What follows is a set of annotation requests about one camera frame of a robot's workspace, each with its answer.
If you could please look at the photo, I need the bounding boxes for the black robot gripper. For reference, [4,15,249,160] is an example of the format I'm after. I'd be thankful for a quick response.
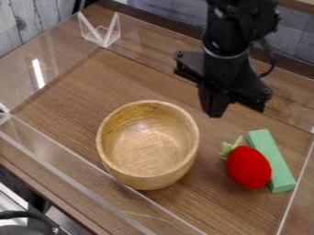
[174,50,273,118]

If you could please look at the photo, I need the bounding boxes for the red plush strawberry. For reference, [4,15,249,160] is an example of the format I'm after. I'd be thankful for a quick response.
[218,136,273,189]

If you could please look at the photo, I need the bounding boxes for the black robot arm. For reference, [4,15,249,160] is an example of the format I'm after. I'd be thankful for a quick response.
[174,0,281,118]

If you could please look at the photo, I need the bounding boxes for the wooden bowl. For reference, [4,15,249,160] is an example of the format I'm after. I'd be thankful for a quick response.
[97,100,201,190]

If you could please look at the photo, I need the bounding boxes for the green rectangular block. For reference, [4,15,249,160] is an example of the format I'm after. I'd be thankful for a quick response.
[247,129,297,193]

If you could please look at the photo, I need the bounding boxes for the black stand lower left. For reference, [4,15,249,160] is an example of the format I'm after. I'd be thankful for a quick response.
[0,164,79,235]

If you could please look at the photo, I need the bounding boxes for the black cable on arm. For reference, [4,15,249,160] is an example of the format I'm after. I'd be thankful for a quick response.
[256,38,278,79]

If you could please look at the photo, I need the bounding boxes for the clear acrylic tray enclosure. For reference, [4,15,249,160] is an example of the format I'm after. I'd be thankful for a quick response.
[0,17,314,235]

